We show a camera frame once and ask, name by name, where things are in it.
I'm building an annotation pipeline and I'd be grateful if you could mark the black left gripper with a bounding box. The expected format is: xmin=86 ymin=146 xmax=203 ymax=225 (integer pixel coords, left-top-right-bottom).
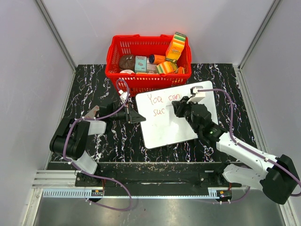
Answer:
xmin=110 ymin=103 xmax=146 ymax=124

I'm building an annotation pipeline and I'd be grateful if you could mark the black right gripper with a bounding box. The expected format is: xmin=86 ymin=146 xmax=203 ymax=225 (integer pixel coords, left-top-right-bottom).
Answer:
xmin=172 ymin=97 xmax=200 ymax=134

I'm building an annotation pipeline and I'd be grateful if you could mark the white whiteboard with dark frame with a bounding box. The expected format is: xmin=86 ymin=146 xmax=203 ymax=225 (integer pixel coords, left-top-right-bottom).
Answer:
xmin=135 ymin=81 xmax=213 ymax=149

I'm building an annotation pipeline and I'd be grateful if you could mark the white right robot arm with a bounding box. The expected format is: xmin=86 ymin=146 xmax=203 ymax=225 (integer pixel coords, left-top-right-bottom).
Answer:
xmin=172 ymin=96 xmax=300 ymax=205

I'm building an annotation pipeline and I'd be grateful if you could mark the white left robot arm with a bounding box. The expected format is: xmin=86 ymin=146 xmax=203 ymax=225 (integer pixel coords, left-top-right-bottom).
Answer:
xmin=49 ymin=103 xmax=146 ymax=186

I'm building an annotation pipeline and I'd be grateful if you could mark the small beige eraser box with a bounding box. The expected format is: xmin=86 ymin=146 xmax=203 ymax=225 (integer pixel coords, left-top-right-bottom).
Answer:
xmin=84 ymin=105 xmax=99 ymax=119

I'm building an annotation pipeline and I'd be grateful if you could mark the red plastic shopping basket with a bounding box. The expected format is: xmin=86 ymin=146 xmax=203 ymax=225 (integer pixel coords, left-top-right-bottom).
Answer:
xmin=104 ymin=34 xmax=192 ymax=96

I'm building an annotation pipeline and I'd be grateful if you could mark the orange tube bottle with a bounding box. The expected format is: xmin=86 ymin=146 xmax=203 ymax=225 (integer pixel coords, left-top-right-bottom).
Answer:
xmin=149 ymin=54 xmax=166 ymax=65

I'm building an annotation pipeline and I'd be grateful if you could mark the brown round scrubber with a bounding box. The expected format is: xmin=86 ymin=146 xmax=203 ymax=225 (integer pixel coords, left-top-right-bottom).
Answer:
xmin=119 ymin=55 xmax=135 ymax=71

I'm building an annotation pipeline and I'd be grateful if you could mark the light blue sponge box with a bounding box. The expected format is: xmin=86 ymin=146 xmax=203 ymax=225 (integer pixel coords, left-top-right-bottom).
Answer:
xmin=134 ymin=56 xmax=147 ymax=73

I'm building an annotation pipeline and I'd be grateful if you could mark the tall orange sponge pack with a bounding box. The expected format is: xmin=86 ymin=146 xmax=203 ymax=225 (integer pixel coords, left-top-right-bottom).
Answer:
xmin=166 ymin=32 xmax=187 ymax=62

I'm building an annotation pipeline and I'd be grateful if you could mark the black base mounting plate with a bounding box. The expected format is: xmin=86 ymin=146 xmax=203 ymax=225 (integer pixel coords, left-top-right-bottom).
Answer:
xmin=75 ymin=162 xmax=241 ymax=197

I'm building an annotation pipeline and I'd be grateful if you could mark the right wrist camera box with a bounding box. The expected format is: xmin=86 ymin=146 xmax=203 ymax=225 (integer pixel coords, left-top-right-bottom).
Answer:
xmin=187 ymin=86 xmax=206 ymax=104

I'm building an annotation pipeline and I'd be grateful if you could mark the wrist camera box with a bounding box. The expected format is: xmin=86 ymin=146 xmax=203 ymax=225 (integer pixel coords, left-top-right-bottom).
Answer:
xmin=187 ymin=86 xmax=206 ymax=104
xmin=118 ymin=89 xmax=129 ymax=103

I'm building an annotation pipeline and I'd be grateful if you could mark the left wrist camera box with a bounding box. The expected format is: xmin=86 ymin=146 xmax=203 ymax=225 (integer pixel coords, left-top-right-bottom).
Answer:
xmin=118 ymin=89 xmax=129 ymax=103

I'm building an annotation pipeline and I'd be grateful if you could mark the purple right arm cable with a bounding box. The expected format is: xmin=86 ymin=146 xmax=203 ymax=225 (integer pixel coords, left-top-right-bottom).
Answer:
xmin=197 ymin=88 xmax=301 ymax=204

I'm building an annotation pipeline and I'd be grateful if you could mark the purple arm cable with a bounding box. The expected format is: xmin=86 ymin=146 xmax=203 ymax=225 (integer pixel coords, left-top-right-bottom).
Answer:
xmin=197 ymin=88 xmax=301 ymax=204
xmin=63 ymin=79 xmax=134 ymax=211

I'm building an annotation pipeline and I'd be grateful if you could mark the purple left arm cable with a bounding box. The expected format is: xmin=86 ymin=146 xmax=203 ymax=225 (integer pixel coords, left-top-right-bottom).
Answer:
xmin=63 ymin=79 xmax=134 ymax=211

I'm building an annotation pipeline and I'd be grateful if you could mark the white cable duct rail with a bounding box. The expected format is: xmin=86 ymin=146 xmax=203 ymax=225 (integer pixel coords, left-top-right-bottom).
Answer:
xmin=43 ymin=188 xmax=103 ymax=198

